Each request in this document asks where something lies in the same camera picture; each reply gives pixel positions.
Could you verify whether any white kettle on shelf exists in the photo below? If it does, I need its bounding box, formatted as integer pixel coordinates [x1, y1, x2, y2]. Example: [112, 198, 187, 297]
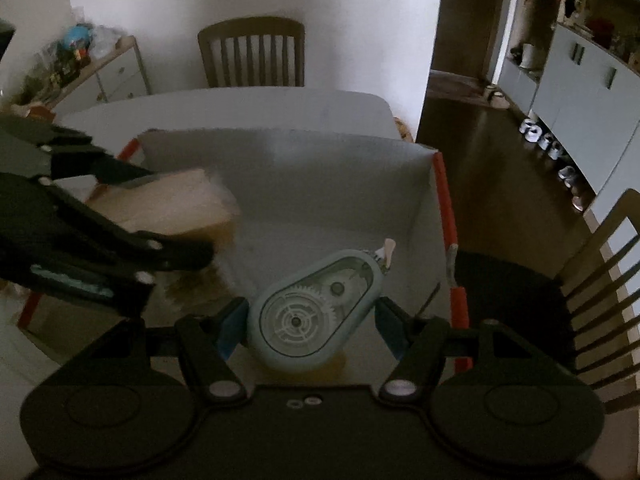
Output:
[518, 44, 537, 70]

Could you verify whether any far wooden chair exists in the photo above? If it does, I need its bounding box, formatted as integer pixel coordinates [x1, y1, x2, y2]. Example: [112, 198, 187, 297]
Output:
[198, 16, 306, 88]

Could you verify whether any dark wooden door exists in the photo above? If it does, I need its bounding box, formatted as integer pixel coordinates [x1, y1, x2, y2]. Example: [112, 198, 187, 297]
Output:
[432, 0, 502, 78]

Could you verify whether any tan sponge block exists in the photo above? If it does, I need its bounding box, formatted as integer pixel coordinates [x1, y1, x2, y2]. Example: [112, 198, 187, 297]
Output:
[88, 168, 240, 248]

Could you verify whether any white wall cabinet unit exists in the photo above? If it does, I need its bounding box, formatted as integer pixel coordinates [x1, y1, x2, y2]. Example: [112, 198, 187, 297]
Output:
[499, 0, 639, 211]

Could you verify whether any white drawer sideboard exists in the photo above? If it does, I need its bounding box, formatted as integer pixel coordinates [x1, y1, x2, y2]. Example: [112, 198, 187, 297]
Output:
[46, 36, 151, 116]

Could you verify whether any red cardboard shoe box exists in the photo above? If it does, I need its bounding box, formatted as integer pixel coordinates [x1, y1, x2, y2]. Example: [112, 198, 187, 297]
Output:
[16, 127, 474, 376]

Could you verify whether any row of shoes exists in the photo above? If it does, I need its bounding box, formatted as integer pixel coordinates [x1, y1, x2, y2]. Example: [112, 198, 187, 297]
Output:
[518, 117, 591, 214]

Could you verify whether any light blue correction tape dispenser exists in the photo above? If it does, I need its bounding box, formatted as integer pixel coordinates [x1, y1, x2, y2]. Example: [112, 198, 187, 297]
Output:
[247, 238, 396, 374]

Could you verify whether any wooden chair beside box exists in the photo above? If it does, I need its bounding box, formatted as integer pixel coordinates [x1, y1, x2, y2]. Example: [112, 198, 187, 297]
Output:
[451, 187, 640, 413]

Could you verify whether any clutter on sideboard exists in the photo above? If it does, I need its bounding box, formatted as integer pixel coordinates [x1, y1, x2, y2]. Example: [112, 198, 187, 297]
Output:
[3, 14, 124, 105]

